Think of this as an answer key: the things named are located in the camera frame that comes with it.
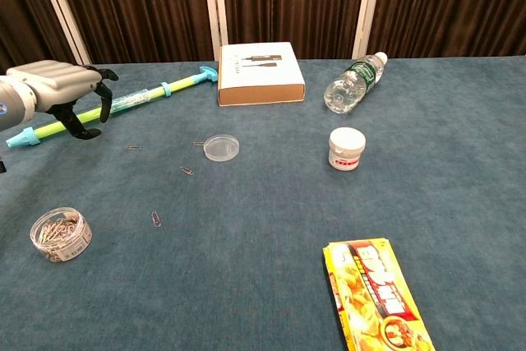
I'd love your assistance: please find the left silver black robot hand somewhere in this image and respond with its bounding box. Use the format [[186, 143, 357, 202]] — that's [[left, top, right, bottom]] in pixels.
[[6, 59, 120, 141]]

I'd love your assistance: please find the clear paperclip container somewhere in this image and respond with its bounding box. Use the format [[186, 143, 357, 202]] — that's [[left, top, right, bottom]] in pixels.
[[29, 206, 94, 263]]

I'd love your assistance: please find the white cardboard product box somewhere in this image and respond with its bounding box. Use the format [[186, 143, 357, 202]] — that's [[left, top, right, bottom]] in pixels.
[[217, 41, 307, 108]]

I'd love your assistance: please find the green blue toy water pump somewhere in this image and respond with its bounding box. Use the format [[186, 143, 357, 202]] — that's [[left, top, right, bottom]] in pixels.
[[5, 65, 219, 150]]

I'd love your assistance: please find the brown pleated curtain panel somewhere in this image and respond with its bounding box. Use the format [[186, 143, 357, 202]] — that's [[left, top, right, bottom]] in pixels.
[[0, 0, 77, 77], [48, 0, 215, 65], [220, 0, 369, 60], [367, 0, 526, 59]]

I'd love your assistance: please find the clear round plastic lid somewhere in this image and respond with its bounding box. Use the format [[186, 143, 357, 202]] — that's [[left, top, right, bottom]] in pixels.
[[203, 133, 241, 163]]

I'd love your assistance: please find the clear water bottle green label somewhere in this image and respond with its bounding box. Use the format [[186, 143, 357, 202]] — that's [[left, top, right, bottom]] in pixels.
[[323, 51, 390, 115]]

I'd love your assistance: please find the small white plastic jar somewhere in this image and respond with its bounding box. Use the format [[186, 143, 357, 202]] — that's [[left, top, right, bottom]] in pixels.
[[327, 127, 367, 173]]

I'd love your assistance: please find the yellow snack package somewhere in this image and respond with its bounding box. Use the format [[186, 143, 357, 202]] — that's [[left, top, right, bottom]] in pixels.
[[321, 237, 436, 351]]

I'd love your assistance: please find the white screen frame post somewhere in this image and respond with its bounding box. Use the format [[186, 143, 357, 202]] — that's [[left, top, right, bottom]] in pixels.
[[352, 0, 386, 60], [31, 0, 92, 66], [201, 0, 229, 62]]

